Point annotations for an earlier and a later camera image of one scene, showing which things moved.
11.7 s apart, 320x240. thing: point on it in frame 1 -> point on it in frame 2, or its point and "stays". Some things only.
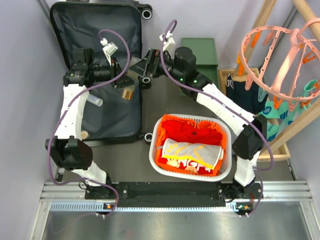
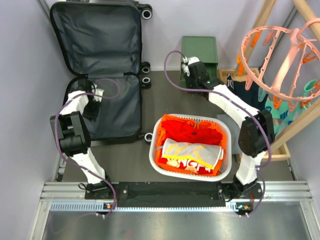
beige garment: [210, 155] stays
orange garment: [184, 121] stays
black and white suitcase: [109, 114] stays
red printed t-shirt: [176, 130] stays
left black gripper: [114, 69] -> [92, 115]
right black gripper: [149, 65] -> [187, 78]
